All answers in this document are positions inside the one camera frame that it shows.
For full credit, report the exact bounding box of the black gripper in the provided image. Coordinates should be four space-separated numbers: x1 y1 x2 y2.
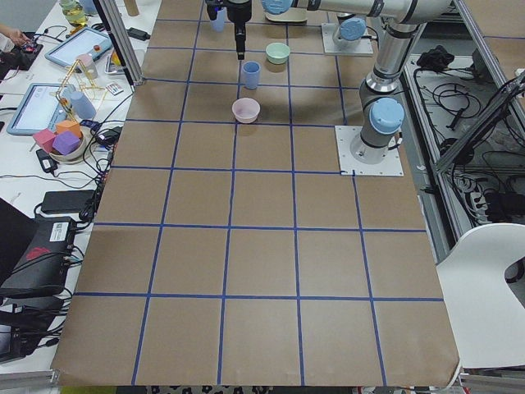
227 0 251 60
205 0 223 21

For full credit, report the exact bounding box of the blue cup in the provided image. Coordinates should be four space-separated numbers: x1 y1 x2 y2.
241 61 261 89
210 8 226 32

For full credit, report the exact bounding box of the green bowl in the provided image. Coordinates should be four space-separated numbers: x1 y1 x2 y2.
265 42 290 65

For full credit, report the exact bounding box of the cream toaster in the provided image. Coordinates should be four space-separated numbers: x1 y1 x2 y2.
265 7 308 23

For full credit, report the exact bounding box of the pink bowl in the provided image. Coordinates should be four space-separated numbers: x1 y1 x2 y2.
231 98 261 124

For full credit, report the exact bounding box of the black power adapter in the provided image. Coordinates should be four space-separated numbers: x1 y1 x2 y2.
126 27 151 41

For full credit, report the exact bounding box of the blue tablet far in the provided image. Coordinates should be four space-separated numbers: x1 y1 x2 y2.
44 27 112 67

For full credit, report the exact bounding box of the blue tablet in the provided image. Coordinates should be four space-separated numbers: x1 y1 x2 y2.
7 83 67 135
44 27 112 67

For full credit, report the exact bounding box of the blue tablet near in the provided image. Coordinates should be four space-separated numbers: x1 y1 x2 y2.
7 83 67 135

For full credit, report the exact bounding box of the bowl with coloured blocks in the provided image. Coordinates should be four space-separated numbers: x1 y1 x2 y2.
33 120 87 164

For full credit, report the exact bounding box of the black laptop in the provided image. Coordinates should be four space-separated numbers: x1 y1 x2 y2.
1 200 75 299

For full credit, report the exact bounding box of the white chair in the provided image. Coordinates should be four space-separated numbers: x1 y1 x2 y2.
437 223 524 369

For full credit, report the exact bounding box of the aluminium frame post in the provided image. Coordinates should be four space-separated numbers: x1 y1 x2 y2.
94 0 144 86

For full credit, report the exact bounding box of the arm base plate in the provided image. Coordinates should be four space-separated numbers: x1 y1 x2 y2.
322 22 374 56
335 126 404 176

